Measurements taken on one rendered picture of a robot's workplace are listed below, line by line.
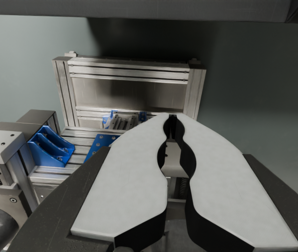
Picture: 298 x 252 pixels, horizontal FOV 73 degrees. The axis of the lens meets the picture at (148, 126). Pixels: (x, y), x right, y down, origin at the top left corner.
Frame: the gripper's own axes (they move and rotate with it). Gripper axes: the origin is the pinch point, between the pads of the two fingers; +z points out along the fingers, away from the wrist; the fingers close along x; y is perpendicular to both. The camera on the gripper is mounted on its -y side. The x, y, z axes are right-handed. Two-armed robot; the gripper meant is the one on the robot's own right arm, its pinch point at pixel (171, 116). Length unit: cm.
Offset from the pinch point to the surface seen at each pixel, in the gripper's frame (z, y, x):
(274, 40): 122, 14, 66
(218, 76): 122, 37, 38
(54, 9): 26.9, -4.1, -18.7
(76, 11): 26.9, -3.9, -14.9
